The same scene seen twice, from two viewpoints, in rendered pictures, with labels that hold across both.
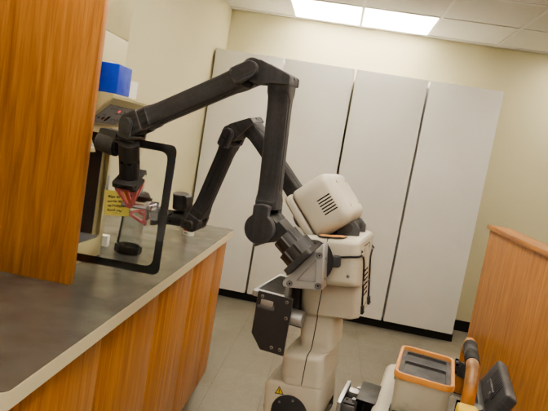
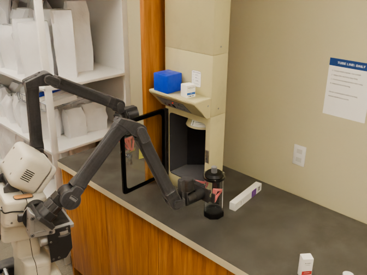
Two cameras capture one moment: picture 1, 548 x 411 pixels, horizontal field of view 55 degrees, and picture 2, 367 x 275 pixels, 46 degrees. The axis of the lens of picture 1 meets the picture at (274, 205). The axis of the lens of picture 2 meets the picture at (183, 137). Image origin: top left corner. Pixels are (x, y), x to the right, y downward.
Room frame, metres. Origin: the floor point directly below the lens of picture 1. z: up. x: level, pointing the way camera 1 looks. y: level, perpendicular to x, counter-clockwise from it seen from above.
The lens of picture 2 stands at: (3.01, -1.00, 2.11)
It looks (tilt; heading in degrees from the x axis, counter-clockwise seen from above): 22 degrees down; 129
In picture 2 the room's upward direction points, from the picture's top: 1 degrees clockwise
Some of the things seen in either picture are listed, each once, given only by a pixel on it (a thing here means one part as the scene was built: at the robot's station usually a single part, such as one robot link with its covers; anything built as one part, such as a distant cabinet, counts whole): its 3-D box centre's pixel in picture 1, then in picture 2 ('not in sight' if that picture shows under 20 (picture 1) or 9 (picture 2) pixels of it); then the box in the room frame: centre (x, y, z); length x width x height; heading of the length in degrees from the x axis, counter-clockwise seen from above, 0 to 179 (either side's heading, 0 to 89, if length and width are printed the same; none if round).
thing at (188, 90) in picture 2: (126, 89); (188, 90); (1.79, 0.55, 1.54); 0.05 x 0.05 x 0.06; 74
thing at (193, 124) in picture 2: not in sight; (202, 119); (1.76, 0.71, 1.34); 0.18 x 0.18 x 0.05
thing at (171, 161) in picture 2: not in sight; (202, 143); (1.75, 0.74, 1.19); 0.26 x 0.24 x 0.35; 174
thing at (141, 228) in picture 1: (118, 202); (143, 150); (1.57, 0.46, 1.19); 0.30 x 0.01 x 0.40; 86
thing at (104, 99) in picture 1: (116, 112); (178, 103); (1.73, 0.56, 1.46); 0.32 x 0.11 x 0.10; 174
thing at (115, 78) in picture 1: (109, 78); (167, 81); (1.65, 0.57, 1.56); 0.10 x 0.10 x 0.09; 84
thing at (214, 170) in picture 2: not in sight; (214, 172); (1.98, 0.51, 1.18); 0.09 x 0.09 x 0.07
